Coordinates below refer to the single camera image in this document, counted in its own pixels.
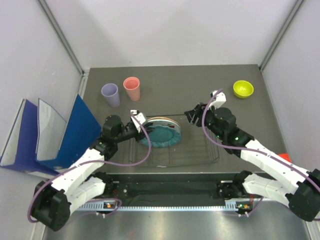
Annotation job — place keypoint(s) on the red plastic block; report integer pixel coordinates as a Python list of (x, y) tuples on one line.
[(285, 156)]

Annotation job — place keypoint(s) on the yellow-green plastic bowl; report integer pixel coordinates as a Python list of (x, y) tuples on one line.
[(243, 89)]

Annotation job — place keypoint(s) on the beige plate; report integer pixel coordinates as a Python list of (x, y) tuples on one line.
[(163, 118)]

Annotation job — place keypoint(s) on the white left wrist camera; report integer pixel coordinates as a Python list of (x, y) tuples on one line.
[(138, 118)]

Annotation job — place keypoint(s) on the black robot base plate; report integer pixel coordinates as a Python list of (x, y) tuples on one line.
[(211, 185)]

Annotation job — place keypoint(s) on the white patterned plate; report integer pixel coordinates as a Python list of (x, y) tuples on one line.
[(165, 123)]

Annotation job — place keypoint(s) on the teal scalloped plate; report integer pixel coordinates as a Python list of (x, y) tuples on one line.
[(163, 137)]

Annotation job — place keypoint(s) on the blue folder right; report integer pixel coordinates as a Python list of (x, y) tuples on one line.
[(82, 129)]

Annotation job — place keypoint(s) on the pink plastic cup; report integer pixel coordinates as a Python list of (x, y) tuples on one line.
[(132, 88)]

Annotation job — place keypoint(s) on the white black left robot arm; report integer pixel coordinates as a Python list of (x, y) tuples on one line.
[(55, 200)]

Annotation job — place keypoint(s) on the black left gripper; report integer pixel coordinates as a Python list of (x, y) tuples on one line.
[(140, 136)]

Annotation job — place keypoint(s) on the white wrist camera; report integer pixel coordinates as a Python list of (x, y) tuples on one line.
[(218, 101), (138, 118)]

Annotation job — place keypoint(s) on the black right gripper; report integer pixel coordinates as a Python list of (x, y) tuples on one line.
[(192, 115)]

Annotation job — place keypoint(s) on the purple plastic cup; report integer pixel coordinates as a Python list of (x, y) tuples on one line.
[(110, 92)]

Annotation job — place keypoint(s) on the black wire dish rack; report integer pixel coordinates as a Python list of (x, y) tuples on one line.
[(194, 149)]

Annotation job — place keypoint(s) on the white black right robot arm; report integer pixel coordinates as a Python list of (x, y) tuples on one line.
[(295, 187)]

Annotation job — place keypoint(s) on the blue ring binder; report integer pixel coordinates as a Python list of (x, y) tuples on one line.
[(19, 153), (51, 128)]

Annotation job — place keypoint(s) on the blue ring binder middle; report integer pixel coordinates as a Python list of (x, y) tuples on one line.
[(51, 128)]

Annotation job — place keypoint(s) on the blue ring binder left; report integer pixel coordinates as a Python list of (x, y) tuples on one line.
[(19, 153)]

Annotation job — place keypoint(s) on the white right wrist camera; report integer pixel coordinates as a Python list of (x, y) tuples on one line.
[(218, 101)]

